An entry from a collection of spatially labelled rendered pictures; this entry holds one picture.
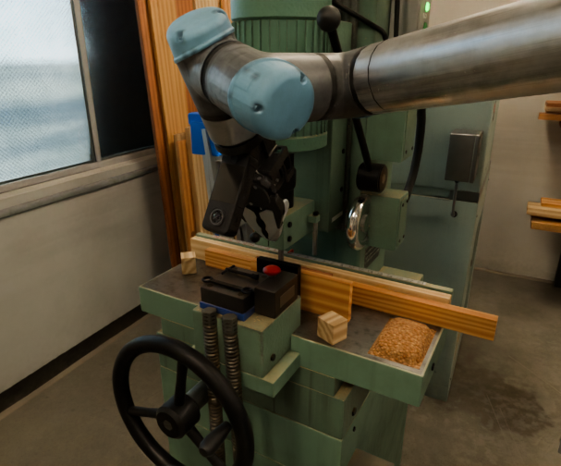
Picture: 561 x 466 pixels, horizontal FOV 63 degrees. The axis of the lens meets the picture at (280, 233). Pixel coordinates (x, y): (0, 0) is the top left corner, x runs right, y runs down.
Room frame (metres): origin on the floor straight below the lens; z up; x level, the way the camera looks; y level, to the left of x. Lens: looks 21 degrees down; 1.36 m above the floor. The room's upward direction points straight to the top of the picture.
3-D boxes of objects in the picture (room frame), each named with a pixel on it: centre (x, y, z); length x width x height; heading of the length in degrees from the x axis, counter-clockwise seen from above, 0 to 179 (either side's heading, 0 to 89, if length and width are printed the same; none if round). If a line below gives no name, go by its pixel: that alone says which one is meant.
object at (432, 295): (0.89, -0.05, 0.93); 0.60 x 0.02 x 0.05; 60
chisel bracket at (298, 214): (0.91, -0.01, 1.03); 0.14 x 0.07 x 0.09; 150
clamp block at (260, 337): (0.70, 0.06, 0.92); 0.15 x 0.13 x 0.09; 60
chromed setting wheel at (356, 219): (0.94, -0.17, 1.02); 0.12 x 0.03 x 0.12; 150
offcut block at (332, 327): (0.68, -0.09, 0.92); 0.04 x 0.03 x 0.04; 39
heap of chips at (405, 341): (0.67, -0.21, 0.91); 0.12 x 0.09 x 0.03; 150
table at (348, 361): (0.77, 0.01, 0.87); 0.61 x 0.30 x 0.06; 60
